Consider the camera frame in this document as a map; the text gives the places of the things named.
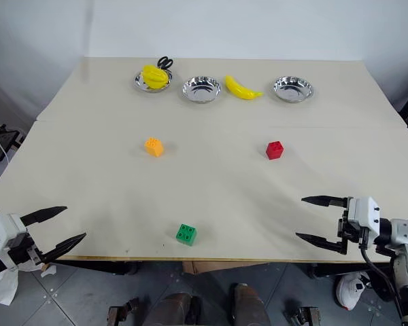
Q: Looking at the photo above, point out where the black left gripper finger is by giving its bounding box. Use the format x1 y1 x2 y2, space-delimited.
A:
20 206 68 228
39 232 87 265

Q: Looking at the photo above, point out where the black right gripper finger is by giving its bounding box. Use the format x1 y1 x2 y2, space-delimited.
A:
301 195 350 209
295 232 347 255

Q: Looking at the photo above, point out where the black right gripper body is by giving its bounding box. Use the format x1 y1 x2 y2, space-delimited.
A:
337 206 365 255

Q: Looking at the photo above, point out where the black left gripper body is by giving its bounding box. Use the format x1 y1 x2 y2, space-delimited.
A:
6 233 44 272

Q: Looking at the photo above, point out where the white crumpled cloth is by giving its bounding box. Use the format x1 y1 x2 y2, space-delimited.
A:
0 265 20 305

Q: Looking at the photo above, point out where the white sneaker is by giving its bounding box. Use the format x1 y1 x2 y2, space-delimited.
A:
335 270 372 311

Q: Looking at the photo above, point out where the red toy brick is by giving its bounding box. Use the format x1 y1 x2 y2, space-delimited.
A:
265 140 285 160

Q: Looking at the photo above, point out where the black metal stand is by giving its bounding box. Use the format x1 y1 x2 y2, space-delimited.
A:
0 114 27 164

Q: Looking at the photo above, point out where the dark brown rounded shape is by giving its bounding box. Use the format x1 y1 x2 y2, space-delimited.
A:
145 292 202 326
231 283 272 326

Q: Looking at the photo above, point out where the brown cardboard box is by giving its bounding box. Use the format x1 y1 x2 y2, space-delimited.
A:
182 260 269 275

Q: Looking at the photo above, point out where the steel bowl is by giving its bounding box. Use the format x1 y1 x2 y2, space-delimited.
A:
133 69 173 93
182 75 222 104
273 75 314 104

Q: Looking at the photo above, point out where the green toy brick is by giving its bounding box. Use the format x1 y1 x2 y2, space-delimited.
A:
175 223 198 246

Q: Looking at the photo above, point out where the orange toy brick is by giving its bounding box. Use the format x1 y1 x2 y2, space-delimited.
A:
143 137 165 158

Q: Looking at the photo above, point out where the yellow toy banana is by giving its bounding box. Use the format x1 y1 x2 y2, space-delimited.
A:
224 75 265 101

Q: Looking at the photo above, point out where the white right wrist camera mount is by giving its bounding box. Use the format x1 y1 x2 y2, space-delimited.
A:
347 196 382 244

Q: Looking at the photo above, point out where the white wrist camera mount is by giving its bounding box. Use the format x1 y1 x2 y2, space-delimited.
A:
347 196 382 244
0 204 29 270

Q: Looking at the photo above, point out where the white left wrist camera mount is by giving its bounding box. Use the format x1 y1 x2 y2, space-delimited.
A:
0 204 29 270

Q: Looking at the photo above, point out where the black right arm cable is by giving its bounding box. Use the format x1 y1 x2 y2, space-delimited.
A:
358 234 407 326

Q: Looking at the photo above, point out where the rusty metal bracket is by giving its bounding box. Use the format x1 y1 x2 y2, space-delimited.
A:
107 297 140 326
284 300 322 326

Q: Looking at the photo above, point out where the white thin cable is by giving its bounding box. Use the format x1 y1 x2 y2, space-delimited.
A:
0 132 10 164

